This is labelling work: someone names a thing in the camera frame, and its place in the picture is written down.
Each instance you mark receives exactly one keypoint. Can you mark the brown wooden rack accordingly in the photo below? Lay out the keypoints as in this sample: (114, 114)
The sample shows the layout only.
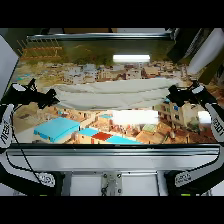
(40, 50)

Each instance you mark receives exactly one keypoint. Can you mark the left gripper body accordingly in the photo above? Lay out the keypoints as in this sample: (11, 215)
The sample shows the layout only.
(48, 98)

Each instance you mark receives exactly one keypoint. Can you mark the silver frame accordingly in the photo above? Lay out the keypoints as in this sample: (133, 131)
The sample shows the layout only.
(111, 152)

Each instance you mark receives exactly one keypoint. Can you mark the white garment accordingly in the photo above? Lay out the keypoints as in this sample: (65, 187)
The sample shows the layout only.
(208, 50)

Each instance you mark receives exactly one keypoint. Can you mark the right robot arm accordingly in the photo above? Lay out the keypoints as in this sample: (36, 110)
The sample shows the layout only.
(215, 123)

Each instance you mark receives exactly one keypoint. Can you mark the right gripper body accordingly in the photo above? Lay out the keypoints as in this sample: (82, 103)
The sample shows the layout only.
(176, 95)

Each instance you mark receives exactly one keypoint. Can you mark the cream garment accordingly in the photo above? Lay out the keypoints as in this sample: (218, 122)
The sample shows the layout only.
(116, 93)

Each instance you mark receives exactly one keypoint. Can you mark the brown garment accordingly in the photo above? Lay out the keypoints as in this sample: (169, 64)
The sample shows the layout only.
(215, 71)

